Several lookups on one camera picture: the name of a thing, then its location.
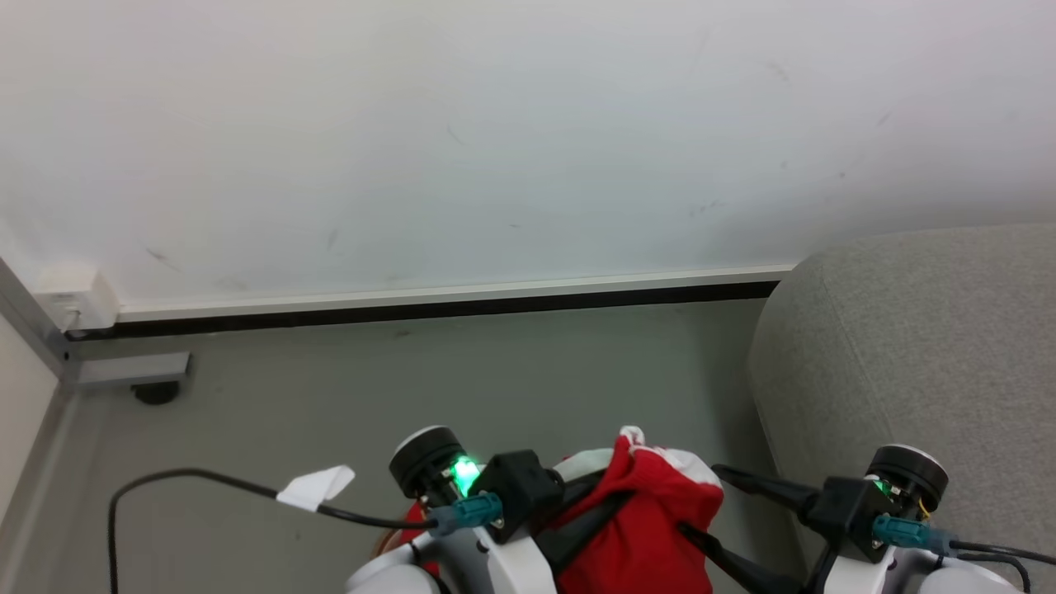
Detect black cable with teal plug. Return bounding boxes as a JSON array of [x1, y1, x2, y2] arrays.
[[873, 514, 1056, 567], [107, 468, 505, 594]]

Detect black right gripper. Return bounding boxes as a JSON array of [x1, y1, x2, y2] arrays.
[[678, 464, 892, 594]]

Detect grey metal frame post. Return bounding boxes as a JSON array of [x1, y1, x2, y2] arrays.
[[0, 256, 80, 390]]

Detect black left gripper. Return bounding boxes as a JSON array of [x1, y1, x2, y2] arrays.
[[477, 450, 638, 578]]

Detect grey fabric sofa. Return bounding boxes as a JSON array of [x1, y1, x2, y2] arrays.
[[747, 224, 1056, 578]]

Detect black and white baseboard strip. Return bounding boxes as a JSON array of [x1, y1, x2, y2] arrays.
[[66, 264, 794, 341]]

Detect white tape tag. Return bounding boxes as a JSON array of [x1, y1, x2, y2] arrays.
[[276, 465, 356, 512]]

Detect red and white garment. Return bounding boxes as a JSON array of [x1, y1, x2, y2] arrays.
[[540, 425, 725, 594]]

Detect white wall box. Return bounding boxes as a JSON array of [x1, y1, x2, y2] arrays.
[[33, 266, 121, 333]]

